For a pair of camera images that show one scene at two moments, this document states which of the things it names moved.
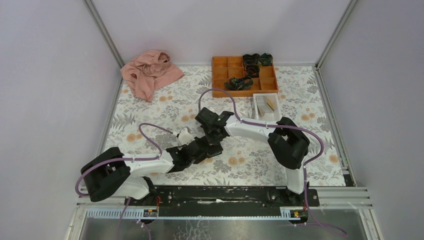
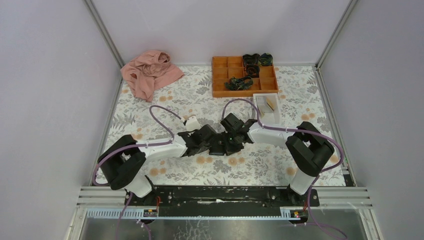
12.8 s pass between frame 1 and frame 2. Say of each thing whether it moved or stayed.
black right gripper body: moved
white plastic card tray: stayed
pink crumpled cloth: stayed
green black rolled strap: stayed
